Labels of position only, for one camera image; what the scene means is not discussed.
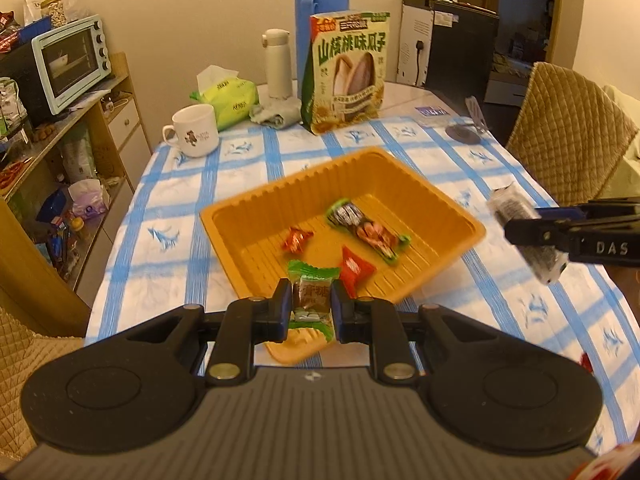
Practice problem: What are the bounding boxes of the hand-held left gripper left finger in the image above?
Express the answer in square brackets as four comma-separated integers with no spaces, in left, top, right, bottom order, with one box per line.
[117,279,293,387]

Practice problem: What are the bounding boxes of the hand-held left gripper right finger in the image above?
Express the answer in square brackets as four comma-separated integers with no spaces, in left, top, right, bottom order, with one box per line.
[331,279,506,387]

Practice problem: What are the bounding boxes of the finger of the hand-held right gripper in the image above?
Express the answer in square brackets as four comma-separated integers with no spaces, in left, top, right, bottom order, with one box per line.
[534,204,601,222]
[504,217,581,262]

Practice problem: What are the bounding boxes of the green brown candy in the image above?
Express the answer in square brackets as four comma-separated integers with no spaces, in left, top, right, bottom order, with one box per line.
[287,260,341,343]

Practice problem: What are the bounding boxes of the black grey snack packet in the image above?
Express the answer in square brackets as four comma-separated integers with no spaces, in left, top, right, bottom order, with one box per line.
[487,183,570,286]

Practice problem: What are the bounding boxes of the red twisted candy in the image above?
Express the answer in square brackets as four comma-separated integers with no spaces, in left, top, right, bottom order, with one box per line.
[280,227,315,255]

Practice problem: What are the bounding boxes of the green sausage packet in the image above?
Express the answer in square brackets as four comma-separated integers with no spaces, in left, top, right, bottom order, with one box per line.
[325,199,412,265]

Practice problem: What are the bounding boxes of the orange plastic tray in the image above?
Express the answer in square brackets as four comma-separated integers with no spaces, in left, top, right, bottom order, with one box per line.
[200,146,487,365]

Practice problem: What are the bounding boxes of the quilted beige chair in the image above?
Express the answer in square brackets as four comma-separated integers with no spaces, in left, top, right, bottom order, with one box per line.
[505,61,640,208]
[0,305,96,461]

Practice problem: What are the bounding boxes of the sofa with green cover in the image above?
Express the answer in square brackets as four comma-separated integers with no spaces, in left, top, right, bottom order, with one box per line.
[602,85,640,201]

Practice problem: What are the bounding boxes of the phone stand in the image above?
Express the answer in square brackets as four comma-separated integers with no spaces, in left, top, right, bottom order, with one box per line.
[445,95,490,145]

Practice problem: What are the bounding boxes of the blue checked tablecloth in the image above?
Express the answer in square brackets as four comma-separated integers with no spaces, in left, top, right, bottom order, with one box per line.
[85,112,640,458]

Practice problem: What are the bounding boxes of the black cabinet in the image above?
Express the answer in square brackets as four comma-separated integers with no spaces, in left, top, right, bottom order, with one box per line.
[425,0,501,106]

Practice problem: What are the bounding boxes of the grey crumpled cloth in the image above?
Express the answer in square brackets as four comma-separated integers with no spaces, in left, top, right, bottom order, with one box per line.
[249,97,303,130]

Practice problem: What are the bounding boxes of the white mug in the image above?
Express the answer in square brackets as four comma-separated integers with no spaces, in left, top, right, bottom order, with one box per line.
[162,105,221,157]

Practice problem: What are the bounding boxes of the green tissue pack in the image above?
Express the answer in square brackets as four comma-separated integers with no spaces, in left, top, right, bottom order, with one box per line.
[189,65,259,132]

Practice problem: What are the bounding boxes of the red white garment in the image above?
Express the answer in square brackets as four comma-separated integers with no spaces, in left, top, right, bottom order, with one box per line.
[570,440,640,480]

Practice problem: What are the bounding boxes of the purple pack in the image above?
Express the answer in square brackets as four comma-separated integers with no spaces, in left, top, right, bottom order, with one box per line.
[67,178,111,218]

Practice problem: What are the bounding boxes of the large sunflower seed bag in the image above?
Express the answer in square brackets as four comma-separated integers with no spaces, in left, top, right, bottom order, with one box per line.
[300,10,391,136]

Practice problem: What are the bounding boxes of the white insulated bottle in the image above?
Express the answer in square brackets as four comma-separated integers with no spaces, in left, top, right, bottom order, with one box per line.
[262,28,293,99]

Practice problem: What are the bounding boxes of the wooden shelf unit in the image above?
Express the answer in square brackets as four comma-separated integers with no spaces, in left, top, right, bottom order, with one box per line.
[0,51,153,296]

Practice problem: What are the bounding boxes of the wooden low cabinet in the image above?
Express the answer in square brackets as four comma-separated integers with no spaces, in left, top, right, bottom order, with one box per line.
[0,195,93,338]

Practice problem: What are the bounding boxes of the blue thermos jug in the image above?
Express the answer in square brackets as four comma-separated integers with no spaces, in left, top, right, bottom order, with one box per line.
[293,0,351,101]

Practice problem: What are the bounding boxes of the light blue toaster oven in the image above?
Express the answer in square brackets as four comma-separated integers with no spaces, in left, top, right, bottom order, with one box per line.
[31,14,112,116]

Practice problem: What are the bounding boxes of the white green bags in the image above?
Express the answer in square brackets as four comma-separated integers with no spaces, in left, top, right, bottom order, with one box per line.
[0,77,28,133]

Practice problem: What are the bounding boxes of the black microwave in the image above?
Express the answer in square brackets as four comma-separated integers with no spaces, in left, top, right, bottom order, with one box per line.
[0,37,51,128]

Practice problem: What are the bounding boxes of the nut jar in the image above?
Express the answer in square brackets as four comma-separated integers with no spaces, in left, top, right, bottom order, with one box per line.
[41,0,67,28]

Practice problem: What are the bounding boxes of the red black snack bag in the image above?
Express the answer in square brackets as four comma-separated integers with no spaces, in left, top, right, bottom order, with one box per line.
[0,10,23,53]

